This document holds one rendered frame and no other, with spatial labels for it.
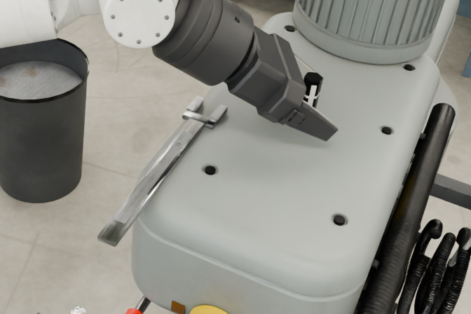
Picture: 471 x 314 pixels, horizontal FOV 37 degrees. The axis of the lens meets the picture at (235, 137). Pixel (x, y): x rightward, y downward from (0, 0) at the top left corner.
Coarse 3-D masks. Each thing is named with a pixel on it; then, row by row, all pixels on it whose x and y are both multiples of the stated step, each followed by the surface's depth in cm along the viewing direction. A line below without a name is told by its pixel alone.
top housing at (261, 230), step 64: (320, 64) 93; (384, 64) 95; (256, 128) 81; (384, 128) 84; (192, 192) 72; (256, 192) 73; (320, 192) 75; (384, 192) 76; (192, 256) 71; (256, 256) 68; (320, 256) 68
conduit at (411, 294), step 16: (432, 224) 123; (416, 240) 118; (448, 240) 121; (464, 240) 119; (416, 256) 134; (432, 256) 133; (448, 256) 119; (464, 256) 117; (416, 272) 118; (432, 272) 119; (448, 272) 133; (464, 272) 116; (400, 288) 121; (416, 288) 119; (432, 288) 118; (448, 288) 117; (400, 304) 121; (416, 304) 129; (432, 304) 120; (448, 304) 117
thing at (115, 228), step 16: (192, 112) 81; (224, 112) 83; (192, 128) 79; (176, 144) 76; (160, 160) 74; (176, 160) 75; (144, 176) 72; (160, 176) 73; (144, 192) 71; (128, 208) 69; (112, 224) 67; (128, 224) 67; (112, 240) 65
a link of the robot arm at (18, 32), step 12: (0, 0) 64; (12, 0) 64; (0, 12) 64; (12, 12) 64; (0, 24) 64; (12, 24) 65; (24, 24) 65; (0, 36) 65; (12, 36) 66; (24, 36) 66
